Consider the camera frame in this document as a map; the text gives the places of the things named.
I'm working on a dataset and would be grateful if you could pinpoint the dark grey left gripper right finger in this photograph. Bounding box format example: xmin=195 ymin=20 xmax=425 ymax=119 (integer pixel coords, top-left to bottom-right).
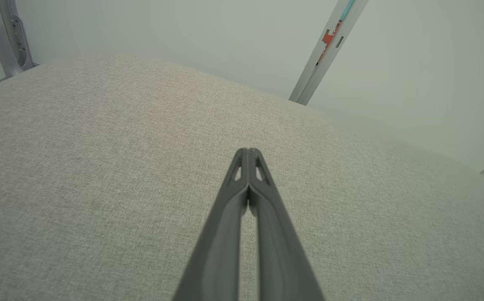
xmin=249 ymin=148 xmax=325 ymax=301

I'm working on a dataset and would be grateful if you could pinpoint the grey rounded partition post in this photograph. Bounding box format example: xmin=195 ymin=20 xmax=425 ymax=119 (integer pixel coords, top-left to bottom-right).
xmin=0 ymin=0 xmax=38 ymax=78

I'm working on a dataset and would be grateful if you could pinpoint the grey metal frame post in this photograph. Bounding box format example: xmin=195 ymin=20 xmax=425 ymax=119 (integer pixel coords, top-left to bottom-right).
xmin=289 ymin=0 xmax=369 ymax=106

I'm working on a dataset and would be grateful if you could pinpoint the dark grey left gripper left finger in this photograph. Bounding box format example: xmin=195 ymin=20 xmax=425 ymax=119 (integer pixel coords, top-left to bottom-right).
xmin=173 ymin=148 xmax=249 ymax=301

